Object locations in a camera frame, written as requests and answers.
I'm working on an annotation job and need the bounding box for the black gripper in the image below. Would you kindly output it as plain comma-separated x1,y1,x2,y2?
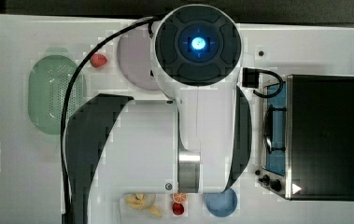
242,67,260,89

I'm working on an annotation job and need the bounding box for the black toaster oven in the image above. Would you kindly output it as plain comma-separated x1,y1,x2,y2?
256,75,354,202

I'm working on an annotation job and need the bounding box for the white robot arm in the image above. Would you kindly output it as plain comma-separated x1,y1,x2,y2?
63,5,252,224

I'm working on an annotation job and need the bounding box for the lilac round plate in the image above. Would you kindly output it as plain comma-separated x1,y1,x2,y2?
117,26,160,91

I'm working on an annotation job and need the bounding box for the blue bowl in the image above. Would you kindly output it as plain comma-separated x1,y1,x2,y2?
205,189,238,217

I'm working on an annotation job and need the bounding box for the orange slice toy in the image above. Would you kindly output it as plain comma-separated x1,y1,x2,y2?
172,193,188,203

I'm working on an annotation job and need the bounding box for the small red fruit toy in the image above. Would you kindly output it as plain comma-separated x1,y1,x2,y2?
172,203,185,216

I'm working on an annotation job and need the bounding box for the red strawberry toy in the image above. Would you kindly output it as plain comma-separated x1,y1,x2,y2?
90,53,107,68

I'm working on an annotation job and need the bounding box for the yellow banana peel toy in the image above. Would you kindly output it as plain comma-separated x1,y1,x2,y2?
124,193,163,217

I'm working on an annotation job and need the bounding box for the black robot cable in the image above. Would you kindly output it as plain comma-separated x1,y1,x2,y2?
60,16,162,224

